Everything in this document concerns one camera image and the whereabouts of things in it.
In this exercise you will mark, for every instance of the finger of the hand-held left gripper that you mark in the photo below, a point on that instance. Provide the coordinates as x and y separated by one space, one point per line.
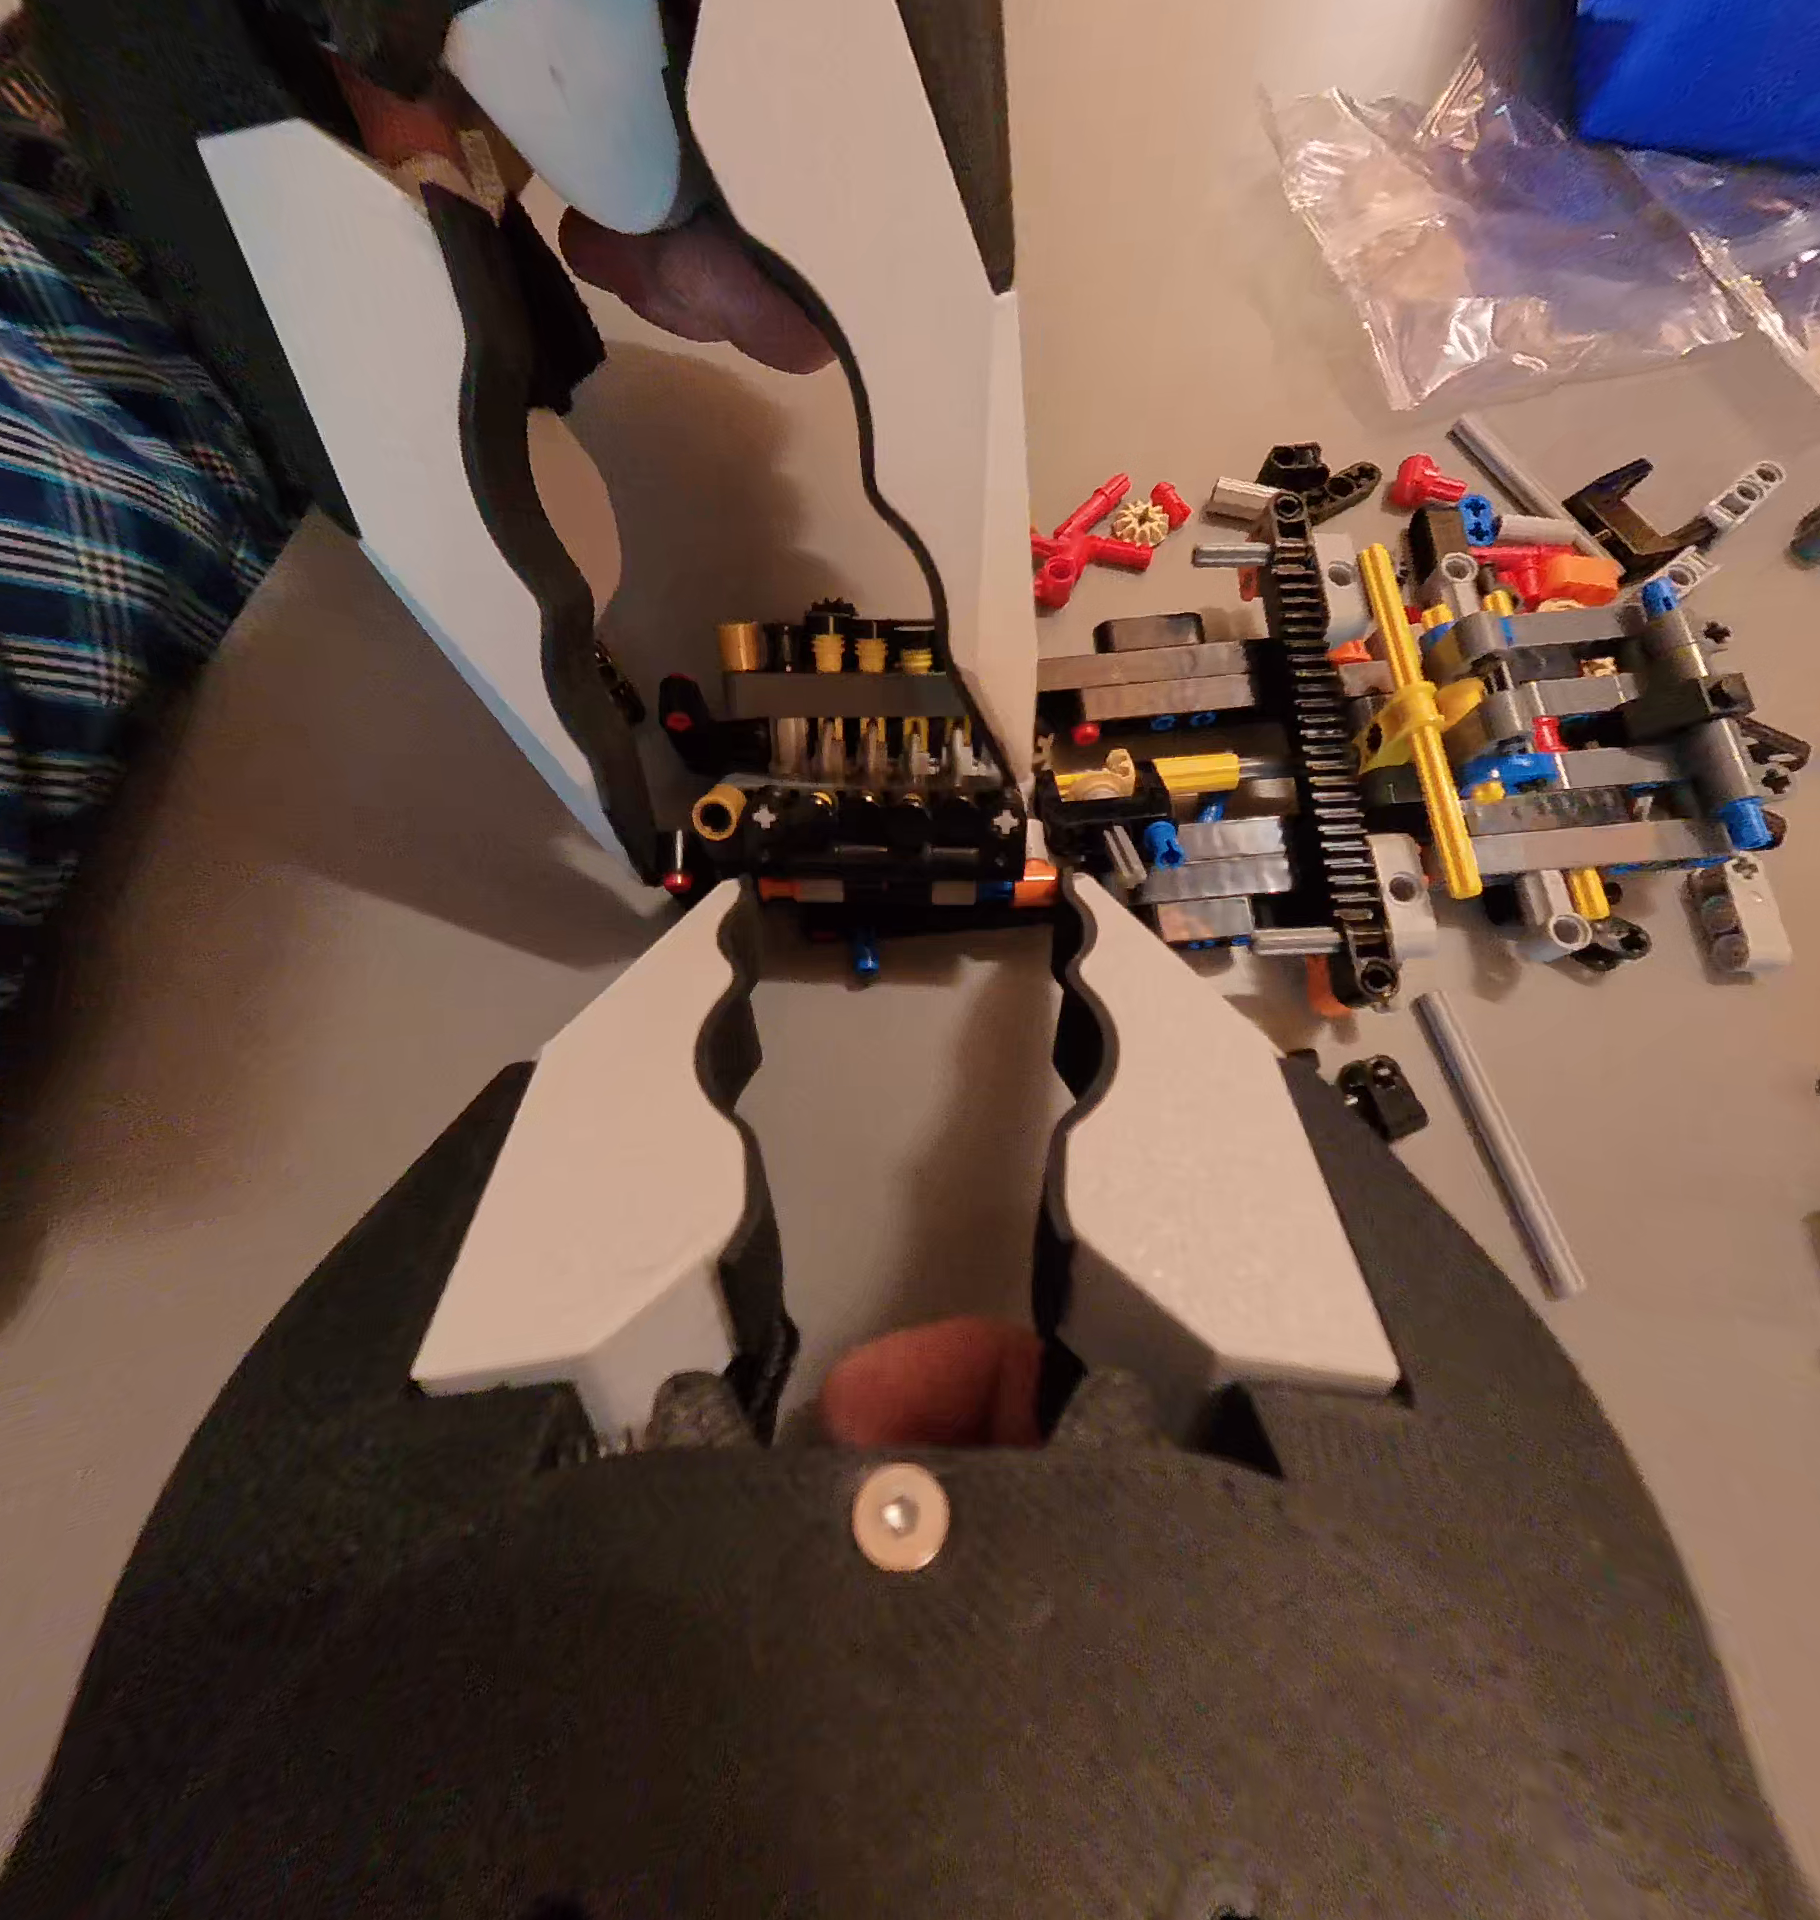
910 375
354 345

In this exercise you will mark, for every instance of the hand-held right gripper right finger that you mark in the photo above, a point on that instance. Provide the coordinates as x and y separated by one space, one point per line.
1225 1201

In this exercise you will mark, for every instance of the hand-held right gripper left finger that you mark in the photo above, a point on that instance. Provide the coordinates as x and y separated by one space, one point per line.
594 1201

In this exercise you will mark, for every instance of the yellow black lego engine block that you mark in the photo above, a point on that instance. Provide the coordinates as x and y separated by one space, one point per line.
865 796

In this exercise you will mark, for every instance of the lego car chassis assembly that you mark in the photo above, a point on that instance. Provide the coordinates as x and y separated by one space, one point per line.
1323 751

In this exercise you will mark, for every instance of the black lego pin connector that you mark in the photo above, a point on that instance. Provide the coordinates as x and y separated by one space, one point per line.
1382 1091

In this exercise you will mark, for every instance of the pile of small lego pieces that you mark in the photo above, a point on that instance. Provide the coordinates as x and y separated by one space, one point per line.
1069 562

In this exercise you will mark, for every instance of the long grey lego axle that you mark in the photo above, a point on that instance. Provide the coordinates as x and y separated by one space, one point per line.
1502 1147

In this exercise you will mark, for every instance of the thin grey lego axle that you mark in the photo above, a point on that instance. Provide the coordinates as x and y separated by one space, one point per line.
1516 481

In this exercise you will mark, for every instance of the light grey holed lego liftarm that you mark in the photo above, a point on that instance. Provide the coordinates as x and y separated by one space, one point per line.
1748 492

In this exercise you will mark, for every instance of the person's left hand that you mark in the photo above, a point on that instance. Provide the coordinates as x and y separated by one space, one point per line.
701 293

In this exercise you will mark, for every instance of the person's right hand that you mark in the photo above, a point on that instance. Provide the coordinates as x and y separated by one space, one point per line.
932 1389

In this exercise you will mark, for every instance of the person's plaid shirt torso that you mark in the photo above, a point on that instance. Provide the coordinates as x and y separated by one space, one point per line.
86 525

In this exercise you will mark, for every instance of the empty clear plastic bag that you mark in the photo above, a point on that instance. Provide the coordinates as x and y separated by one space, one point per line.
1525 254

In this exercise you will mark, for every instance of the blue parts bin with tag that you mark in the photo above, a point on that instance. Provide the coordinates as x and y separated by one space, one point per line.
1735 76

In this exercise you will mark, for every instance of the black lego bracket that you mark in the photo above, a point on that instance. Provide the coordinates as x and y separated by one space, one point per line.
1629 517

